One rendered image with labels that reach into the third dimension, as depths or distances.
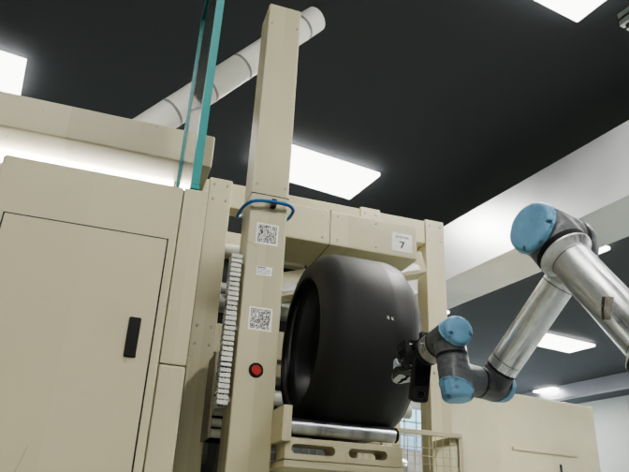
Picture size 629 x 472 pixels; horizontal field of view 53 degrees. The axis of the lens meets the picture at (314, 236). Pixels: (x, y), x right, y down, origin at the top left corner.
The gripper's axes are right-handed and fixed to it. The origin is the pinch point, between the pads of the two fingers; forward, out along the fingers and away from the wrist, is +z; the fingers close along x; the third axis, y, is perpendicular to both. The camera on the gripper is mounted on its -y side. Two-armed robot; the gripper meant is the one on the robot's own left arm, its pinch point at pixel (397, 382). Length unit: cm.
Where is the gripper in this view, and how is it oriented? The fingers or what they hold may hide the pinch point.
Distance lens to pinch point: 183.3
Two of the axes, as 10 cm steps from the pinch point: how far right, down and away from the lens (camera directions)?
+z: -3.2, 4.9, 8.1
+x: -9.5, -1.7, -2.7
